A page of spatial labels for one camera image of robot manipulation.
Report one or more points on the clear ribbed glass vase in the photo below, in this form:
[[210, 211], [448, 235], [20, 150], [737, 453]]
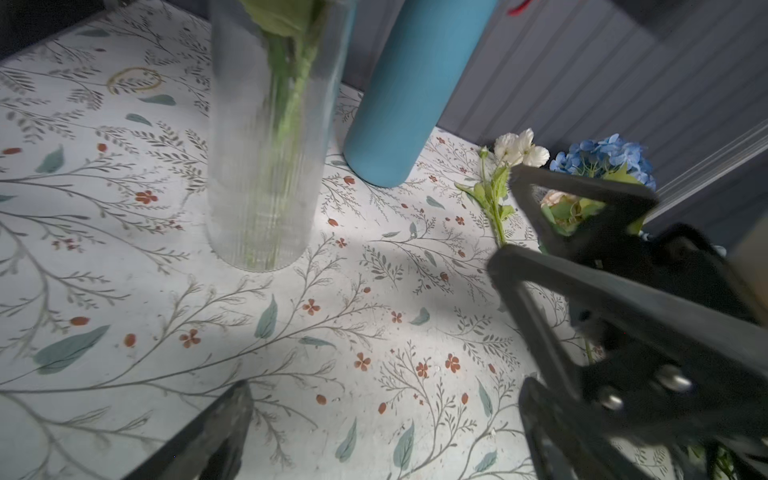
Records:
[[239, 129]]

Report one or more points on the dark blue hydrangea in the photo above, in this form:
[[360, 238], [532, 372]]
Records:
[[612, 158]]

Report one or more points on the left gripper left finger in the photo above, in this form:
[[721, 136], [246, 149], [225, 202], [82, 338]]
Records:
[[209, 447]]

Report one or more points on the teal cylindrical vase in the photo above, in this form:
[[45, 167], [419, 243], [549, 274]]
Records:
[[421, 64]]

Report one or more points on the floral patterned table mat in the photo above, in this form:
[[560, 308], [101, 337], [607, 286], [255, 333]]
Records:
[[381, 353]]

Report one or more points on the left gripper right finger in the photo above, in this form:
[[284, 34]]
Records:
[[561, 445]]

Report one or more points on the white rose flower stem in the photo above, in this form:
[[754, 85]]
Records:
[[509, 150]]

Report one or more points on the white flower green bunch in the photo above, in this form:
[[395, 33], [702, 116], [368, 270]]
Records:
[[292, 31]]

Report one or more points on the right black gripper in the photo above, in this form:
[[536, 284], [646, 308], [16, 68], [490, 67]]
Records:
[[681, 334]]

